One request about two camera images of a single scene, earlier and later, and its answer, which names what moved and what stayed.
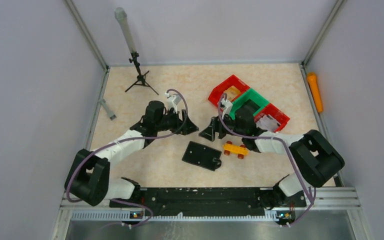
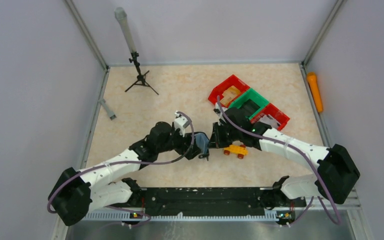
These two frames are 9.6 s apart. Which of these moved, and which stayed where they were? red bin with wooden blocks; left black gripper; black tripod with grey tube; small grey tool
Moved: left black gripper
Stayed: red bin with wooden blocks; small grey tool; black tripod with grey tube
